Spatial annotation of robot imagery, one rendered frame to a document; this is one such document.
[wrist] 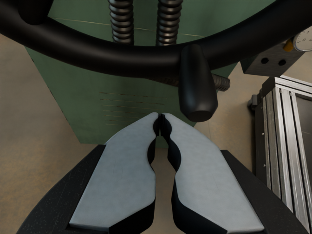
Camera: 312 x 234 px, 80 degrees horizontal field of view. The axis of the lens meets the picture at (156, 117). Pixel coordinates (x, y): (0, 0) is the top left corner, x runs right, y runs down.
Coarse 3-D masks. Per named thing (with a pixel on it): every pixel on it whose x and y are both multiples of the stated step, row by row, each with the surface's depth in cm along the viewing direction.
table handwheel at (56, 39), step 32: (0, 0) 12; (32, 0) 12; (288, 0) 12; (0, 32) 13; (32, 32) 13; (64, 32) 14; (224, 32) 14; (256, 32) 13; (288, 32) 13; (96, 64) 15; (128, 64) 16; (160, 64) 16; (224, 64) 15
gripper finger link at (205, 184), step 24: (168, 120) 11; (168, 144) 12; (192, 144) 9; (192, 168) 8; (216, 168) 8; (192, 192) 7; (216, 192) 7; (240, 192) 7; (192, 216) 7; (216, 216) 6; (240, 216) 6
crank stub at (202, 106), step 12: (192, 48) 14; (192, 60) 13; (204, 60) 13; (180, 72) 13; (192, 72) 12; (204, 72) 12; (180, 84) 12; (192, 84) 12; (204, 84) 11; (180, 96) 12; (192, 96) 11; (204, 96) 11; (216, 96) 12; (180, 108) 12; (192, 108) 11; (204, 108) 11; (216, 108) 12; (192, 120) 12; (204, 120) 12
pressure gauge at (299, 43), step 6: (306, 30) 26; (294, 36) 27; (300, 36) 27; (306, 36) 27; (288, 42) 31; (294, 42) 28; (300, 42) 28; (306, 42) 28; (288, 48) 32; (294, 48) 29; (300, 48) 29; (306, 48) 29
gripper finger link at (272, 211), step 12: (228, 156) 9; (240, 168) 8; (240, 180) 8; (252, 180) 8; (252, 192) 7; (264, 192) 7; (252, 204) 7; (264, 204) 7; (276, 204) 7; (264, 216) 6; (276, 216) 6; (288, 216) 6; (264, 228) 6; (276, 228) 6; (288, 228) 6; (300, 228) 6
